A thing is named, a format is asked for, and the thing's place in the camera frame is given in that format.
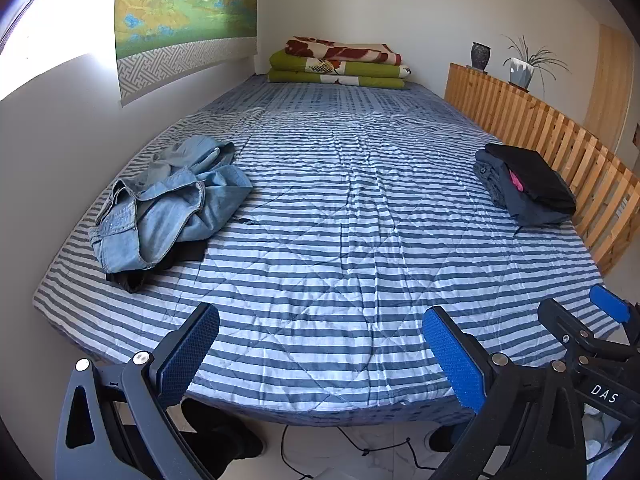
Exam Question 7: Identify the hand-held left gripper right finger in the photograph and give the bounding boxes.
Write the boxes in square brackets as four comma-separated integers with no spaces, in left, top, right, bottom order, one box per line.
[423,305,587,480]

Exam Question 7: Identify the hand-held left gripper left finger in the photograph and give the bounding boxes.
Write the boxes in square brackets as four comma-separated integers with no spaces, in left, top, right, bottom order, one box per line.
[54,302,221,480]

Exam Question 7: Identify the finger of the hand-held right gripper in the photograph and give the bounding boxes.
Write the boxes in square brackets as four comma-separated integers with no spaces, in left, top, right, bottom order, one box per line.
[538,298,601,361]
[589,284,640,346]

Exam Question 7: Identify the light blue denim jeans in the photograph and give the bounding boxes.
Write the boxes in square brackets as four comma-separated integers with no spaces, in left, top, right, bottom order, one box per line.
[89,135,254,275]

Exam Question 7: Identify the person's right leg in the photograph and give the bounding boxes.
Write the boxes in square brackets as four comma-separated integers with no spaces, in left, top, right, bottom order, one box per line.
[427,425,471,453]

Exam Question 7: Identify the person's leg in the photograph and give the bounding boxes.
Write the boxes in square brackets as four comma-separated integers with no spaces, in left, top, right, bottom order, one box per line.
[181,397,265,478]
[427,425,471,453]

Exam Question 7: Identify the person's left leg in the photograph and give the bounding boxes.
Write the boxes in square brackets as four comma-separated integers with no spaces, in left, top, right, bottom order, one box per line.
[181,397,265,478]

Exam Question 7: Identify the crumpled black garment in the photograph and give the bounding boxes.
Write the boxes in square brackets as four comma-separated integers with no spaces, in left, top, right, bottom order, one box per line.
[105,240,208,293]

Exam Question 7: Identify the folded dark grey garment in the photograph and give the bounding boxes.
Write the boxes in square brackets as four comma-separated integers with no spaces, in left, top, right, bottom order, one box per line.
[474,157,578,227]

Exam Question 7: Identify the folded black garment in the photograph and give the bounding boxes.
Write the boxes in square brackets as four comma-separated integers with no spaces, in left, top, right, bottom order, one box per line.
[484,143,576,213]

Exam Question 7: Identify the blue striped bed quilt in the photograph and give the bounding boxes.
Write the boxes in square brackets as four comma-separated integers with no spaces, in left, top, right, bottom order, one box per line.
[32,74,618,428]

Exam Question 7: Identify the wooden door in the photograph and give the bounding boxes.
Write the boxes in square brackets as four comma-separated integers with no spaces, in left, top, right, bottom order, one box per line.
[584,24,636,141]

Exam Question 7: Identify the potted plant in white pot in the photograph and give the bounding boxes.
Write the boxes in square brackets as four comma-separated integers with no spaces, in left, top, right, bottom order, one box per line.
[501,35,571,92]

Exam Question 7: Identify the dark ceramic vase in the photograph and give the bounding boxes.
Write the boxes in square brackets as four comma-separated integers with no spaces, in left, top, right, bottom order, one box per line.
[470,42,493,72]

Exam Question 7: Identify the red and white folded blanket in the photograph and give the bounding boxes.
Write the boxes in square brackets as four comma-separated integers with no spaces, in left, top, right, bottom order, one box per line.
[285,36,403,67]

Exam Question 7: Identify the black floor cable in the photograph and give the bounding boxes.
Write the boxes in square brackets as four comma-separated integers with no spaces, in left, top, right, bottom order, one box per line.
[280,425,426,480]

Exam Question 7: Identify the wooden slatted bed rail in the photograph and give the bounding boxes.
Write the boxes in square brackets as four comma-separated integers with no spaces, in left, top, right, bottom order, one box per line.
[445,62,640,277]

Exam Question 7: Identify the landscape wall poster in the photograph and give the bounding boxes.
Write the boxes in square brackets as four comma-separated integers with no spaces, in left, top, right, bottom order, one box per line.
[114,0,260,108]

